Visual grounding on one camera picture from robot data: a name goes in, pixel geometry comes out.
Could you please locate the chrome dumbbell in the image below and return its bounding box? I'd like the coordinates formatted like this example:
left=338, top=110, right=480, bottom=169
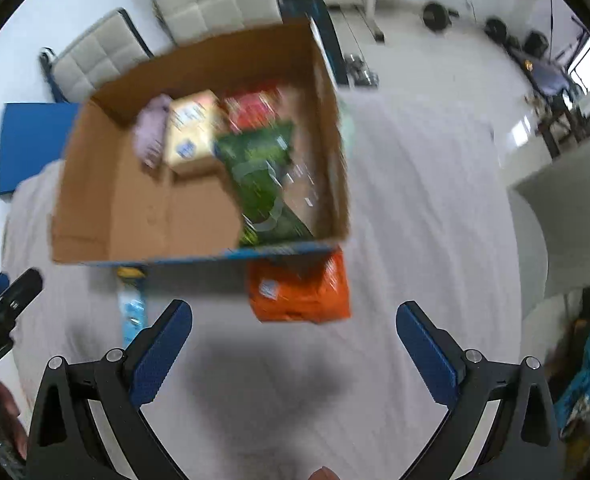
left=344, top=53, right=380, bottom=89

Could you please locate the orange snack packet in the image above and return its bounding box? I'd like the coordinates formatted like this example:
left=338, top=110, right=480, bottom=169
left=246, top=248, right=351, bottom=324

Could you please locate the green snack packet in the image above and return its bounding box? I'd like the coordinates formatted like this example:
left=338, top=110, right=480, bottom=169
left=215, top=122, right=313, bottom=247

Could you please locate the cream tissue box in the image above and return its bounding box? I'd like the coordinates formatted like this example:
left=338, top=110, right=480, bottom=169
left=163, top=90, right=225, bottom=177

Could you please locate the light blue stick packet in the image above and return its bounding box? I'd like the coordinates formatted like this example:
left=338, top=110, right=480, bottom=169
left=116, top=266, right=148, bottom=347

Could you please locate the floor barbell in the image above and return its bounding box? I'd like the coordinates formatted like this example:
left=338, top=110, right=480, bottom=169
left=421, top=1, right=508, bottom=44

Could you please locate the black weight bench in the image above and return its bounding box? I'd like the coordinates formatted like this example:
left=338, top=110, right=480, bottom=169
left=280, top=0, right=349, bottom=87

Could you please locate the right hand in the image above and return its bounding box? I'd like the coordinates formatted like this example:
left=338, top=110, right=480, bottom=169
left=308, top=466, right=341, bottom=480

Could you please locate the cardboard box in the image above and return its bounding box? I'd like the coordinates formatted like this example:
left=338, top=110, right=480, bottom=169
left=51, top=18, right=349, bottom=266

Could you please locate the white quilted chair left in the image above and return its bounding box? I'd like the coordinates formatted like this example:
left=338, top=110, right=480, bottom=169
left=38, top=8, right=153, bottom=103

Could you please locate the beige plastic chair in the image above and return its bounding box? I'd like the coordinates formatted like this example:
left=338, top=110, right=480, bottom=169
left=508, top=139, right=590, bottom=316

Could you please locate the purple fluffy towel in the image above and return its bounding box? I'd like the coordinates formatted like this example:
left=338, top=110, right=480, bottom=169
left=132, top=93, right=173, bottom=169

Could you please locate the red snack packet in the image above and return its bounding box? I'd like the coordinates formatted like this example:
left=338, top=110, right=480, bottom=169
left=220, top=87, right=283, bottom=133

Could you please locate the blue foam mat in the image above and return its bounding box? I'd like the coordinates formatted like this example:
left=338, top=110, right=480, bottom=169
left=0, top=103, right=79, bottom=197

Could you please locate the white table cloth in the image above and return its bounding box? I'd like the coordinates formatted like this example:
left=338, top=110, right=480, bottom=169
left=2, top=91, right=524, bottom=480

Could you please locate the black treadmill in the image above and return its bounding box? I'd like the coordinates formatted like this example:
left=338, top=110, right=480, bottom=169
left=504, top=30, right=584, bottom=103

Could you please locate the dark wooden chair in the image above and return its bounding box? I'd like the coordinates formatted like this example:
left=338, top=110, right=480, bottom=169
left=537, top=93, right=590, bottom=159

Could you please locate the left hand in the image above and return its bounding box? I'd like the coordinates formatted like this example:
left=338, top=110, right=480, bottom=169
left=0, top=382, right=27, bottom=466

